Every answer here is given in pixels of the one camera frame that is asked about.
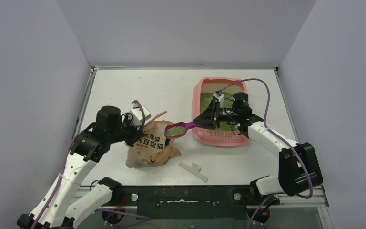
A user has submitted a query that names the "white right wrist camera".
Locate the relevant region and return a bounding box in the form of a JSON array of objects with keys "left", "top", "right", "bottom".
[{"left": 213, "top": 90, "right": 224, "bottom": 103}]

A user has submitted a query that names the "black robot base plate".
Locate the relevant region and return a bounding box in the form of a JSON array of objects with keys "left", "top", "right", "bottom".
[{"left": 104, "top": 185, "right": 265, "bottom": 220}]

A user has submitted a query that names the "beige cat litter bag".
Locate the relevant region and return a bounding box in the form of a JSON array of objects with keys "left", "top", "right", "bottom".
[{"left": 125, "top": 111, "right": 181, "bottom": 168}]

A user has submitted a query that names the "purple litter scoop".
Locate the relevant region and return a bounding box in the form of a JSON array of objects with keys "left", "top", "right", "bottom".
[{"left": 164, "top": 122, "right": 200, "bottom": 138}]

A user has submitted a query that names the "green cat litter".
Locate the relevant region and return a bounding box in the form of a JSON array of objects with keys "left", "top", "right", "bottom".
[{"left": 164, "top": 92, "right": 244, "bottom": 137}]

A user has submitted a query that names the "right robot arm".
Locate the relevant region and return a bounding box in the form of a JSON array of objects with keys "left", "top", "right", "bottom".
[{"left": 193, "top": 92, "right": 323, "bottom": 204}]

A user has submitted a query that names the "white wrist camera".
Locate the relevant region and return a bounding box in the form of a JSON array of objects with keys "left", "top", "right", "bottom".
[
  {"left": 129, "top": 100, "right": 151, "bottom": 127},
  {"left": 213, "top": 90, "right": 224, "bottom": 103}
]

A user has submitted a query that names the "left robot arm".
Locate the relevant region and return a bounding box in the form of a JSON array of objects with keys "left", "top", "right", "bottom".
[{"left": 17, "top": 101, "right": 151, "bottom": 229}]

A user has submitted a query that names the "pink litter box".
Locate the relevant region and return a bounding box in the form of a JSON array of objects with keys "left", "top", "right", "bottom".
[{"left": 191, "top": 77, "right": 250, "bottom": 147}]

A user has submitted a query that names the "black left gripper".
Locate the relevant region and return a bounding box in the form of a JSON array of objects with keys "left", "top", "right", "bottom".
[{"left": 108, "top": 113, "right": 146, "bottom": 147}]

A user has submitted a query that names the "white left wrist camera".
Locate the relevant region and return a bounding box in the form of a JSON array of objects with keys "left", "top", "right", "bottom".
[{"left": 129, "top": 100, "right": 151, "bottom": 127}]

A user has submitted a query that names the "white bag clip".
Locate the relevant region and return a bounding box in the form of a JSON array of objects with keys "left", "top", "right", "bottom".
[{"left": 179, "top": 161, "right": 208, "bottom": 182}]

